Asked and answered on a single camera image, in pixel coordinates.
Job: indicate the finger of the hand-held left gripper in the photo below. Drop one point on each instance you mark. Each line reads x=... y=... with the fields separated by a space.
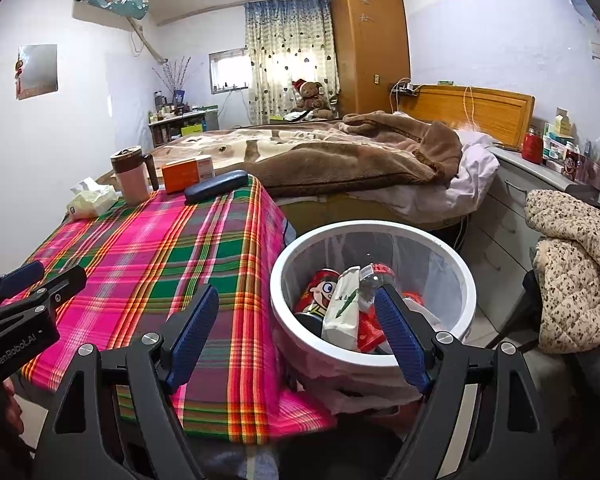
x=65 y=282
x=20 y=276

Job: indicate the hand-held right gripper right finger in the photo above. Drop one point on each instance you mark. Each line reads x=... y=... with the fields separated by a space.
x=397 y=335

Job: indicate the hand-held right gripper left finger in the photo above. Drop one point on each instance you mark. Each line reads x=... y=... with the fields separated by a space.
x=195 y=335

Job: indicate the white paper bag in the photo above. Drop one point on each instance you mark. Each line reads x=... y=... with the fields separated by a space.
x=342 y=310

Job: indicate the clear bottle with red cap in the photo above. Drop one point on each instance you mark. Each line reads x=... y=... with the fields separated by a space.
x=375 y=272

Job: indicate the red cartoon face can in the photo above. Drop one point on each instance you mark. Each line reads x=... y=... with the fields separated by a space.
x=320 y=290

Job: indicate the white round trash bin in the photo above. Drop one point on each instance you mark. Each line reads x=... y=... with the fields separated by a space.
x=290 y=265

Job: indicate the person's left hand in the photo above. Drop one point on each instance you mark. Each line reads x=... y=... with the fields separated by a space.
x=10 y=405

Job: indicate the soft tissue pack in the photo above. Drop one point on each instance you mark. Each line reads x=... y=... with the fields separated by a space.
x=92 y=202

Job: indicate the brown lidded mug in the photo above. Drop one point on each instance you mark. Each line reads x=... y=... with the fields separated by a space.
x=130 y=180

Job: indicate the dark blue glasses case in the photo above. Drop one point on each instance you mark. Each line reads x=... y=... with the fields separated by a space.
x=215 y=187

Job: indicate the orange and white box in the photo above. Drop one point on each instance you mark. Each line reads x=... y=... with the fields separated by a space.
x=180 y=175

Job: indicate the pale bed sheet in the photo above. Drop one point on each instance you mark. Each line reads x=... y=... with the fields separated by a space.
x=470 y=170

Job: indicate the brown fleece blanket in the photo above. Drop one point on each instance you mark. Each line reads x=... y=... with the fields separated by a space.
x=330 y=160

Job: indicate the beige quilted jacket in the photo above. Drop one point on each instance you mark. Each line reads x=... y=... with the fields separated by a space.
x=575 y=270

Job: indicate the small shelf desk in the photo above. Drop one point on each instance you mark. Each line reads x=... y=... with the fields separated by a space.
x=180 y=132

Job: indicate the group of toiletry bottles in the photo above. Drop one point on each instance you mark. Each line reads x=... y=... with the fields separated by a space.
x=172 y=110

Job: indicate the red hanging ornament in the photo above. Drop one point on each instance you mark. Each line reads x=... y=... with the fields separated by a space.
x=18 y=72

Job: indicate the red thermos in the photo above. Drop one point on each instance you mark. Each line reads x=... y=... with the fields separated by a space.
x=532 y=147

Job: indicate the green flat box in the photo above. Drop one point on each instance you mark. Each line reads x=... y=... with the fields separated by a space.
x=280 y=118

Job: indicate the purple flower branches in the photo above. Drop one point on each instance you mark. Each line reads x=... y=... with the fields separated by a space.
x=172 y=75

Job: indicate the wooden headboard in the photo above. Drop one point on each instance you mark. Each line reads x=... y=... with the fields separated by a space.
x=490 y=110

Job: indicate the small red cartoon jar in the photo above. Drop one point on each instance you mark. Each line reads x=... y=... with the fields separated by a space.
x=572 y=165

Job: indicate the white power strip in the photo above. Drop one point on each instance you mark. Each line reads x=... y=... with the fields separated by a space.
x=405 y=87

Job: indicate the brown teddy bear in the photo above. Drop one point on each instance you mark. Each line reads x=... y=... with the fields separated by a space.
x=310 y=100

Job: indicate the air conditioner pipe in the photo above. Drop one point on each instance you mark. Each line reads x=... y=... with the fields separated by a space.
x=147 y=42

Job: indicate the stack of small boxes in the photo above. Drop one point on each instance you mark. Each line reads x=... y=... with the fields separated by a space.
x=557 y=135

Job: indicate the small window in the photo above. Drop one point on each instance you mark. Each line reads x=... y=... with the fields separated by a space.
x=227 y=70

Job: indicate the wooden wardrobe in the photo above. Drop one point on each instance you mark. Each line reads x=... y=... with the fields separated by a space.
x=370 y=50

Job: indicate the patterned curtain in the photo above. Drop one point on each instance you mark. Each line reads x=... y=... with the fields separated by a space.
x=285 y=60

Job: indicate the silver wall sheet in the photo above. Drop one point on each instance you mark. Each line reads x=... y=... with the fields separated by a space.
x=40 y=72

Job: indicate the white wall switch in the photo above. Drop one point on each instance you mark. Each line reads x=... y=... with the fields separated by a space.
x=599 y=52

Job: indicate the blue wall sticker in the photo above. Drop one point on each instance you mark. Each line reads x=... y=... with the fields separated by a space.
x=577 y=0

